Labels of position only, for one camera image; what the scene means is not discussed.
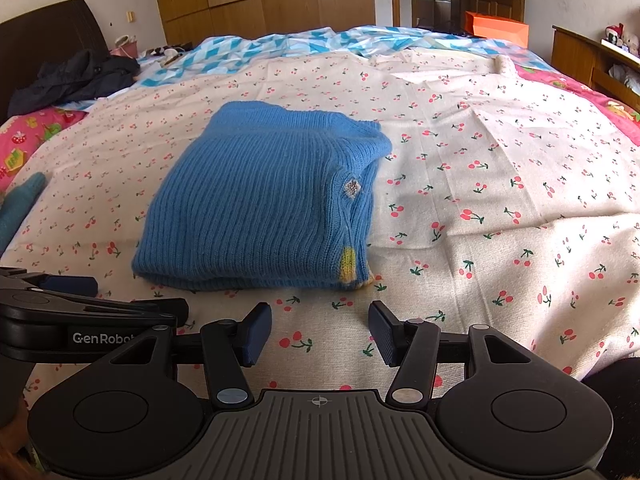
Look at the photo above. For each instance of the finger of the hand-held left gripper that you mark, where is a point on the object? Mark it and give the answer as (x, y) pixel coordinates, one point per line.
(70, 285)
(125, 310)

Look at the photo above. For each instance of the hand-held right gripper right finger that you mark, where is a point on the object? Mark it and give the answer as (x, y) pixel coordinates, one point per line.
(382, 332)

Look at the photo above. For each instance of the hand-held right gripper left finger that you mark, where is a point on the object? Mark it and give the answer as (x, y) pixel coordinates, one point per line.
(256, 335)

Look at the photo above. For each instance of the blue yellow striped knit sweater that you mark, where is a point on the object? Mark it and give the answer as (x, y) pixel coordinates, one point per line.
(250, 200)

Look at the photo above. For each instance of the teal knit garment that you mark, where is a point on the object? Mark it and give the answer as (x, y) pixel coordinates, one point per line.
(17, 210)

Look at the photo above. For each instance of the pink fruit print bed sheet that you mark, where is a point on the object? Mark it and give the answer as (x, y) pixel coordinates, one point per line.
(30, 140)

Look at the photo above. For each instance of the cherry print cream blanket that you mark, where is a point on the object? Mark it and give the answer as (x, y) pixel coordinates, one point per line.
(500, 185)

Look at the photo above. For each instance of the dark navy jacket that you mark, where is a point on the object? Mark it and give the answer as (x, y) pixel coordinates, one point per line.
(75, 80)

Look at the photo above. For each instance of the pink cup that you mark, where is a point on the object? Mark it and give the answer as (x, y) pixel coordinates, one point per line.
(124, 47)

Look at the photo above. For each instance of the dark wooden headboard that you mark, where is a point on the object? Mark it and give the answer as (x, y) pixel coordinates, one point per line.
(50, 25)

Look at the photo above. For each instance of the blue white patterned quilt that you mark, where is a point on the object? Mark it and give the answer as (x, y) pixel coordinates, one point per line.
(280, 45)

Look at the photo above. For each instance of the cream rolled cloth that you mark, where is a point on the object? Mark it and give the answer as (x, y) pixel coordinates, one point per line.
(504, 66)

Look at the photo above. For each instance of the orange box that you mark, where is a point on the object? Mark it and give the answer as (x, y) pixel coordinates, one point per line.
(497, 29)

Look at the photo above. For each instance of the wooden desk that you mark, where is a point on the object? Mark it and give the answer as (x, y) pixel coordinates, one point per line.
(580, 60)

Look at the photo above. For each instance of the red white plush toy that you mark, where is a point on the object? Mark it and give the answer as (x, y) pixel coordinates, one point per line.
(614, 34)

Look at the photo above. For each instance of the beige plush toy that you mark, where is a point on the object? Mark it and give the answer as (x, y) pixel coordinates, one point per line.
(632, 44)

